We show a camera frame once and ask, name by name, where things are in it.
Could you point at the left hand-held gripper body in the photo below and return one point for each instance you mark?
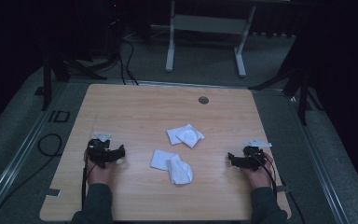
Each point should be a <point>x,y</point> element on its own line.
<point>99,151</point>

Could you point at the person's right hand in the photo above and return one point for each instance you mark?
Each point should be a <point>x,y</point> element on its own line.
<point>261,175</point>

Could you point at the white tissue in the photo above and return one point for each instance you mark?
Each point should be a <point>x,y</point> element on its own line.
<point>180,171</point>
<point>189,135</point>
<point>172,137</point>
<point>161,159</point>

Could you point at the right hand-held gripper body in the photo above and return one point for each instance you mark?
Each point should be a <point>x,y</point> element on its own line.
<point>253,157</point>

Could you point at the metal floor rail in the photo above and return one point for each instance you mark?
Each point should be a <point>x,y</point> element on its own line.
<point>18,155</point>

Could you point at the white metal desk frame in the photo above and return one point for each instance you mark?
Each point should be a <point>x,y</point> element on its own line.
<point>209,25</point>

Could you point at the person's left hand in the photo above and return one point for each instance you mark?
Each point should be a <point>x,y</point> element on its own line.
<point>100,174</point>

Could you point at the black metal stand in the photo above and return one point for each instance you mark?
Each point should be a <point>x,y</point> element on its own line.
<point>298,84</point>
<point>54,70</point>

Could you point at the round grey table grommet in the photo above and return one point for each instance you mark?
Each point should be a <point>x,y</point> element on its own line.
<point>203,100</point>

